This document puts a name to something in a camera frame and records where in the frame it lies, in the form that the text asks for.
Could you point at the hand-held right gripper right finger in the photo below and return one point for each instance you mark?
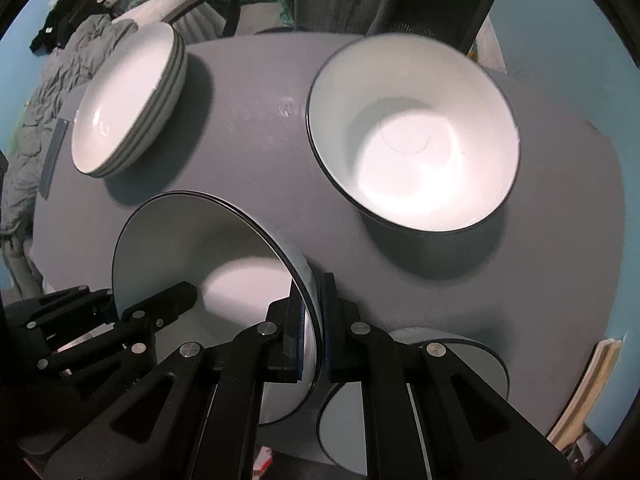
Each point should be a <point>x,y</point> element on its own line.
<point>331,335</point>

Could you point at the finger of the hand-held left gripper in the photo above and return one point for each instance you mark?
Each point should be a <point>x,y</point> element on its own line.
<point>165,305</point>
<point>70,302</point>

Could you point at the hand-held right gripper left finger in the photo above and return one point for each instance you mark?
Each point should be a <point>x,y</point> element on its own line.
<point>295,345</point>

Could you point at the small white bowl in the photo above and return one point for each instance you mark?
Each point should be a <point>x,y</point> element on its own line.
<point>210,250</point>
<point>475,365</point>

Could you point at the large white bowl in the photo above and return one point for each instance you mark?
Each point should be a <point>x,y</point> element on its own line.
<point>415,160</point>

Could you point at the red white packet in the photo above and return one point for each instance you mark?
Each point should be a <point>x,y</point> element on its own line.
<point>262,464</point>

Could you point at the black smartphone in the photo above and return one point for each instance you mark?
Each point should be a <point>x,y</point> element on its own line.
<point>55,160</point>

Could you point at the grey duvet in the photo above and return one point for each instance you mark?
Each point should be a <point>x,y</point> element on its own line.
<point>55,90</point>

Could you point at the cardboard sheets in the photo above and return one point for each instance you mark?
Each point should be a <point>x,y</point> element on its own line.
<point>595,375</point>

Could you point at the black clothes pile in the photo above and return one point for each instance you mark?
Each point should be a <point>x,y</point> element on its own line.
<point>65,20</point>

